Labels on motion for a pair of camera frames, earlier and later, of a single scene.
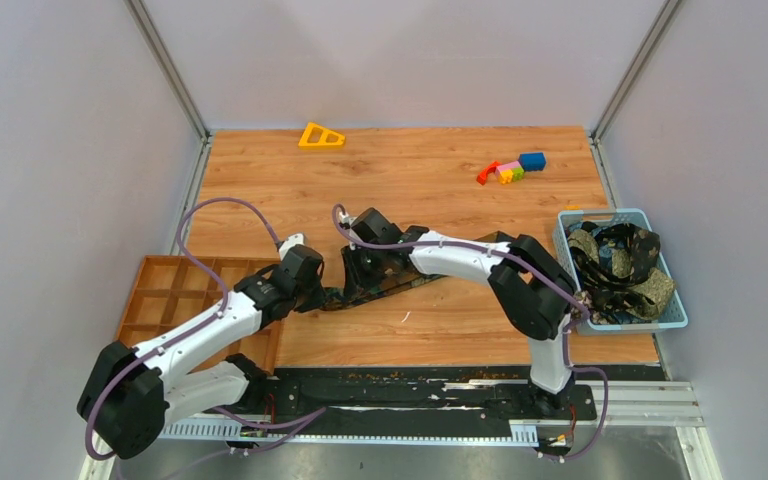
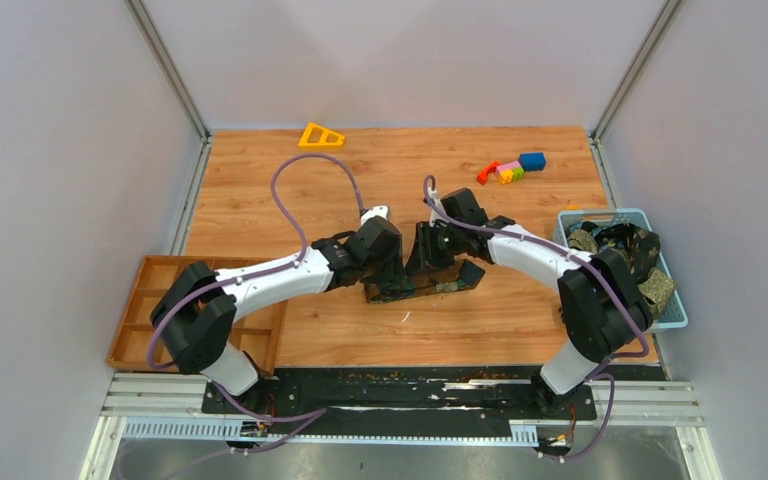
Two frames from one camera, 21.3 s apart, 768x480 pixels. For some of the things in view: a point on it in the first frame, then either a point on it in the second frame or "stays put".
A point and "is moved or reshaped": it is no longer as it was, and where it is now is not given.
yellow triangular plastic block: (316, 136) stays put
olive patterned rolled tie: (656, 286) stays put
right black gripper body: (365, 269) -> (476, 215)
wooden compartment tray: (172, 291) stays put
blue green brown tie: (335, 299) is moved or reshaped
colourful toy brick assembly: (514, 171) stays put
